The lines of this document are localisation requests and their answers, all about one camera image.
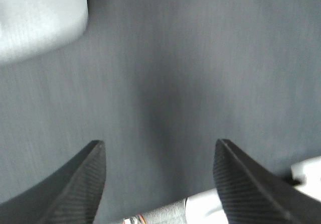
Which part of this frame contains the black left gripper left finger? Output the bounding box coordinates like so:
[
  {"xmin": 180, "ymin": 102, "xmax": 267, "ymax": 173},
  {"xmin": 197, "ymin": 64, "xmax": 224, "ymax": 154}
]
[{"xmin": 1, "ymin": 140, "xmax": 106, "ymax": 223}]

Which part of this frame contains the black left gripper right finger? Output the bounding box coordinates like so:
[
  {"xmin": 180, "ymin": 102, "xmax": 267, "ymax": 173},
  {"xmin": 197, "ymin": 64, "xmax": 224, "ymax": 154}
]
[{"xmin": 213, "ymin": 139, "xmax": 320, "ymax": 223}]

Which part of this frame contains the white ribbed storage basket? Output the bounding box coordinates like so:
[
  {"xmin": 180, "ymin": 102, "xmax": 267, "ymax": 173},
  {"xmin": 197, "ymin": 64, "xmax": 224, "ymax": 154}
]
[{"xmin": 1, "ymin": 0, "xmax": 88, "ymax": 65}]

